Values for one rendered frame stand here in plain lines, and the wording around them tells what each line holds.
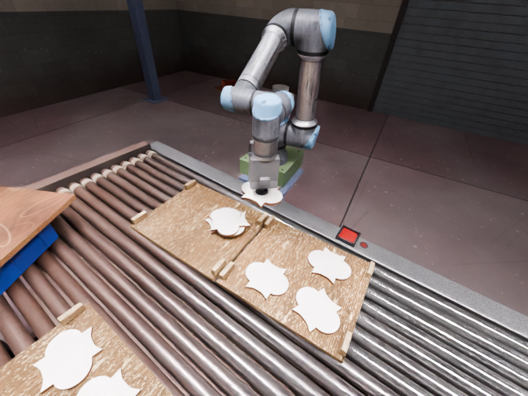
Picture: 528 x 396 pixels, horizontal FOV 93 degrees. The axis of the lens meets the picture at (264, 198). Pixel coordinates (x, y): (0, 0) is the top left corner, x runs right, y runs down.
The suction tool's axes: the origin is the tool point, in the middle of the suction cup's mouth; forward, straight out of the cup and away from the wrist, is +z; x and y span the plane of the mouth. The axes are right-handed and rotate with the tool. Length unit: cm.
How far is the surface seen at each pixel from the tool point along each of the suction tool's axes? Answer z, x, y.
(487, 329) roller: 20, -44, 61
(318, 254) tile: 17.1, -14.2, 18.7
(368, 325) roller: 20, -38, 26
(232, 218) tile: 14.9, 5.1, -9.8
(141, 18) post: -12, 433, -119
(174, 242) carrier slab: 18.2, -1.6, -31.0
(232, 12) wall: -19, 570, 31
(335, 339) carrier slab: 18.3, -40.7, 14.6
